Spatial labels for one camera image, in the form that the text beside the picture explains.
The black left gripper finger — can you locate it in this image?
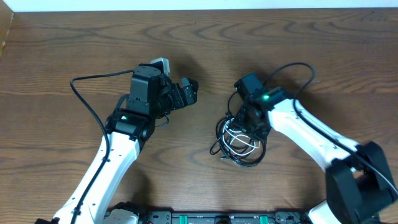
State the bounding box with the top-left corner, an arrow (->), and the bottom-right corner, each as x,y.
182,84 -> 197,105
181,78 -> 198,92

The white USB cable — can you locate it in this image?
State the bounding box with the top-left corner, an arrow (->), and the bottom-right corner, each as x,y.
221,119 -> 261,157

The black USB cable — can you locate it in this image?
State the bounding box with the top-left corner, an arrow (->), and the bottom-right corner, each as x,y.
209,88 -> 268,168

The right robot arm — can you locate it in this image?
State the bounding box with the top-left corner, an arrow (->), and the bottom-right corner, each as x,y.
233,73 -> 397,223

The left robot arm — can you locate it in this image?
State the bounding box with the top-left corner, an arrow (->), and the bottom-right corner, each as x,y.
51,58 -> 198,223

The right camera cable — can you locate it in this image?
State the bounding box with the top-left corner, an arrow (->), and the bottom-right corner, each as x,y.
262,62 -> 398,197

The camera cable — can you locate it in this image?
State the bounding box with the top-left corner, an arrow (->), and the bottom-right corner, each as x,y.
69,69 -> 135,224
262,62 -> 398,197

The left camera cable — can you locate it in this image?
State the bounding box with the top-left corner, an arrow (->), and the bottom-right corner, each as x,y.
69,69 -> 135,224

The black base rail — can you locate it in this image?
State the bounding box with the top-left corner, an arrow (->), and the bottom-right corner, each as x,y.
104,202 -> 312,224

